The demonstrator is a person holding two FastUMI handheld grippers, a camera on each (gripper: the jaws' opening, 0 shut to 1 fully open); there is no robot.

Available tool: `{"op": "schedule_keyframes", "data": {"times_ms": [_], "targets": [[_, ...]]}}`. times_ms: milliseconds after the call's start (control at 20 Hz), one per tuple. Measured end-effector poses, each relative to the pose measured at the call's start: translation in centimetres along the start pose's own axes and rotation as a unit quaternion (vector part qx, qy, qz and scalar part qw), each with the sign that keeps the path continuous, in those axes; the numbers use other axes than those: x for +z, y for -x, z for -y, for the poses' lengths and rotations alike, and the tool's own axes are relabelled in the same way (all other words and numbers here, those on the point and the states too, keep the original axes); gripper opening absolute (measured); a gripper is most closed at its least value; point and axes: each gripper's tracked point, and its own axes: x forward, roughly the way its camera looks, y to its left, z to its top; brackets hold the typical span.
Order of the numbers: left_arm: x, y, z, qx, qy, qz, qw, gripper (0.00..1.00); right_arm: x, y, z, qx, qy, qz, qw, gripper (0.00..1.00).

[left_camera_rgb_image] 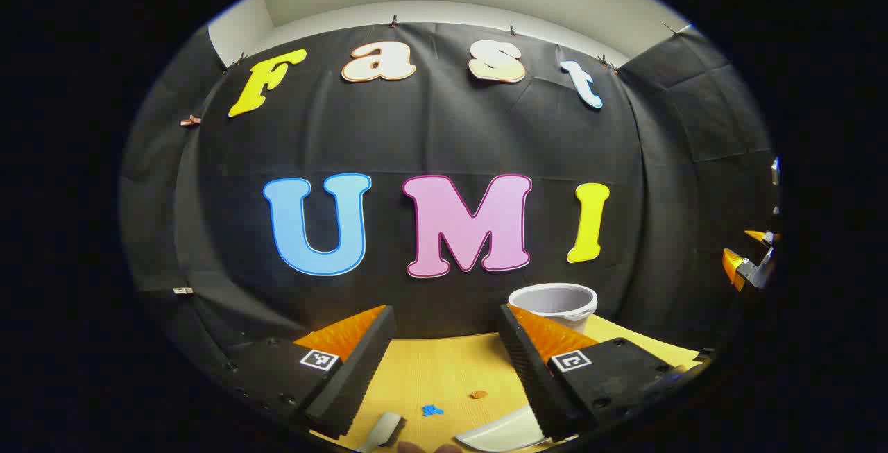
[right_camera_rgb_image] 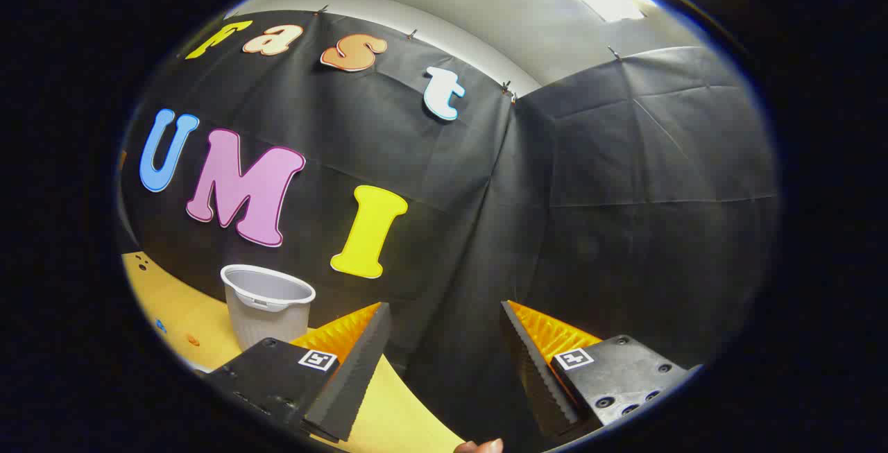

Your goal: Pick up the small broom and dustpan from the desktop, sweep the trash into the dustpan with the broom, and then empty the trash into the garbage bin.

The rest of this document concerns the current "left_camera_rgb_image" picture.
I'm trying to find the wooden desktop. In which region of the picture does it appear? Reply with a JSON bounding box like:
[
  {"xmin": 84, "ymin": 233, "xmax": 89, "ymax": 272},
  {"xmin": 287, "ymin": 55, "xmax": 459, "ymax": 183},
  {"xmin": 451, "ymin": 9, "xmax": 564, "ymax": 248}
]
[{"xmin": 309, "ymin": 314, "xmax": 701, "ymax": 453}]

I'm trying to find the small white broom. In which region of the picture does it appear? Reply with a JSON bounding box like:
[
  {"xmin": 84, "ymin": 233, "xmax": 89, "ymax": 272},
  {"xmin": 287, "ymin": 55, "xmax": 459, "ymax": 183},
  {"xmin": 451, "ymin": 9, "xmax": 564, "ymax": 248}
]
[{"xmin": 357, "ymin": 411, "xmax": 405, "ymax": 453}]

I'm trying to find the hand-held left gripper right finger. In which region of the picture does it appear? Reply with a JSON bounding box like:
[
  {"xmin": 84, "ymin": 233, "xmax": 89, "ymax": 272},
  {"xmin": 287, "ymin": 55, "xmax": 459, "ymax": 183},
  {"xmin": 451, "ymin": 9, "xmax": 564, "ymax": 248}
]
[{"xmin": 495, "ymin": 303, "xmax": 715, "ymax": 441}]

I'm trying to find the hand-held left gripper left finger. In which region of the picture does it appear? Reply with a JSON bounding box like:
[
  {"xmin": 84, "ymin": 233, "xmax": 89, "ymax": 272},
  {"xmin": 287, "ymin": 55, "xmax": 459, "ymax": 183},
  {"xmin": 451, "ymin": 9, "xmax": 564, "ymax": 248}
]
[{"xmin": 221, "ymin": 305, "xmax": 398, "ymax": 440}]

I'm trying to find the grey white dustpan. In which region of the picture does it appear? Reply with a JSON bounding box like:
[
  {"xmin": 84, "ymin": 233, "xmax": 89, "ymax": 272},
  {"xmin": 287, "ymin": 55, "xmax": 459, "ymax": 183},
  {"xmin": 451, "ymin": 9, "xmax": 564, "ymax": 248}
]
[{"xmin": 454, "ymin": 404, "xmax": 545, "ymax": 452}]

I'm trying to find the white ribbed garbage bin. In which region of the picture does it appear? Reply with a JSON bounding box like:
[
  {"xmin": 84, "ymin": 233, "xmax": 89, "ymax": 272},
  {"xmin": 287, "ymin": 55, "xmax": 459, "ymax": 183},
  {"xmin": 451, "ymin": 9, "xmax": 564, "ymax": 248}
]
[{"xmin": 509, "ymin": 283, "xmax": 599, "ymax": 334}]

